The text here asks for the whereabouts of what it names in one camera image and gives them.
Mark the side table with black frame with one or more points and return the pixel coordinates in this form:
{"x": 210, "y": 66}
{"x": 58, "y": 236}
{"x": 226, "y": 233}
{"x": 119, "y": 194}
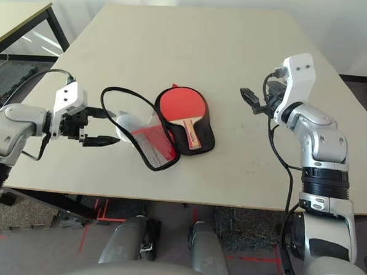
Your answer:
{"x": 17, "y": 18}

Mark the red angled floor tape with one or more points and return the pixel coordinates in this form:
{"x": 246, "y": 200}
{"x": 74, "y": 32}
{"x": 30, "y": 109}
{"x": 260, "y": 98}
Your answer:
{"x": 101, "y": 214}

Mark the long black table support beam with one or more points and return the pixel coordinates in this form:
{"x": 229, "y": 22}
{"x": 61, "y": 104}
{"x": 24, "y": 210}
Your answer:
{"x": 60, "y": 203}

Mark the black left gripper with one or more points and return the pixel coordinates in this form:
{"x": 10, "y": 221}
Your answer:
{"x": 73, "y": 125}

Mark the red black paddle case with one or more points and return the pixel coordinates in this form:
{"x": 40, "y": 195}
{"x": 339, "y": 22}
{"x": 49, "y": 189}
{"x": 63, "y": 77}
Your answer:
{"x": 205, "y": 135}

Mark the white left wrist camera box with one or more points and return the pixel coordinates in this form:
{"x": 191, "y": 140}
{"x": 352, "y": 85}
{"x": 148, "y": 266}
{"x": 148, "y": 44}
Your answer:
{"x": 70, "y": 96}

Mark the silver left robot leg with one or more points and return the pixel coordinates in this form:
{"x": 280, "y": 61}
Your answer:
{"x": 119, "y": 242}

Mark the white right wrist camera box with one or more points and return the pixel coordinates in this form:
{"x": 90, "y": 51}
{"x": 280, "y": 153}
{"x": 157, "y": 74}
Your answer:
{"x": 299, "y": 72}

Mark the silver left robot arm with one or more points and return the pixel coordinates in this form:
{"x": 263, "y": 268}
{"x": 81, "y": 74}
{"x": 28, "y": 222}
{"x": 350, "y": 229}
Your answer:
{"x": 15, "y": 125}

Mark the silver robot leg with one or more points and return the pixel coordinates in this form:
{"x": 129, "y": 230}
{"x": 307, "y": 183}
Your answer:
{"x": 208, "y": 252}
{"x": 119, "y": 242}

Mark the silver right robot leg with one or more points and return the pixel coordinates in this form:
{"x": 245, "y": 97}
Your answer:
{"x": 208, "y": 252}

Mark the dark grey foam mat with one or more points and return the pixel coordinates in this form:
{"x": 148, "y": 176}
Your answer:
{"x": 8, "y": 76}

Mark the red ping-pong paddle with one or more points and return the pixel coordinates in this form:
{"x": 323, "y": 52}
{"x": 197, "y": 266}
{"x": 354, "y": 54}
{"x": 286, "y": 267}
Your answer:
{"x": 179, "y": 103}

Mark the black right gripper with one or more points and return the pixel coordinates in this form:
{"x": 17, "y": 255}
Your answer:
{"x": 274, "y": 94}

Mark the red cross floor tape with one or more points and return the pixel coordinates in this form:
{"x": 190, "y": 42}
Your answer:
{"x": 275, "y": 259}

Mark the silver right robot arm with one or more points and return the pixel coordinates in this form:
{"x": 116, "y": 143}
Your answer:
{"x": 322, "y": 138}

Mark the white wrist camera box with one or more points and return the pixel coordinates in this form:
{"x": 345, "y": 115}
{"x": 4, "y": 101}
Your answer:
{"x": 299, "y": 72}
{"x": 70, "y": 96}

